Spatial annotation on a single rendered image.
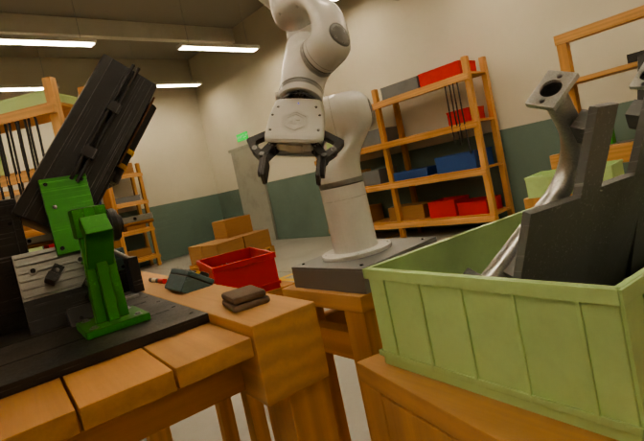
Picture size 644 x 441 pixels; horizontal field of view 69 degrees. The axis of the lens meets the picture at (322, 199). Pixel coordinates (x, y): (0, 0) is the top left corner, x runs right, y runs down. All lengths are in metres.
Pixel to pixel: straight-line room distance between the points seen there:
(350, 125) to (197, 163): 10.66
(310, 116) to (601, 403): 0.57
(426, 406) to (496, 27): 6.10
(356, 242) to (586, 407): 0.72
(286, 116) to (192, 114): 11.20
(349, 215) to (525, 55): 5.38
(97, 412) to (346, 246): 0.69
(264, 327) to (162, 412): 0.22
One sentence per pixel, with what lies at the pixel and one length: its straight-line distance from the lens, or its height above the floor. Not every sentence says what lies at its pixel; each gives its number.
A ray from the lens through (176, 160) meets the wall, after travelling 11.57.
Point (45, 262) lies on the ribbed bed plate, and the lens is 1.39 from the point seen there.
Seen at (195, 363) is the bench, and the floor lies 0.87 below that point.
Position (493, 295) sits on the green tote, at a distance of 0.65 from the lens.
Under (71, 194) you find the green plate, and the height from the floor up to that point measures 1.22.
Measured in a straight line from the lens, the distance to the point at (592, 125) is 0.67.
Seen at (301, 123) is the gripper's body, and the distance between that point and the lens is 0.81.
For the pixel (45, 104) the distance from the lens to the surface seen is 4.22.
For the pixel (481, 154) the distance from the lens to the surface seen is 6.02.
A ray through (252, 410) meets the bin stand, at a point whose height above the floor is 0.46.
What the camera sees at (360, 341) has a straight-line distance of 1.13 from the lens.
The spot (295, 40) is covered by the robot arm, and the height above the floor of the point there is 1.39.
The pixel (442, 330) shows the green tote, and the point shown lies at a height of 0.87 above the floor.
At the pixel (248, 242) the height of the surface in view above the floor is 0.33.
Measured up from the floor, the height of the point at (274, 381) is 0.79.
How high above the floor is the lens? 1.13
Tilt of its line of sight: 3 degrees down
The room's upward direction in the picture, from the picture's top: 12 degrees counter-clockwise
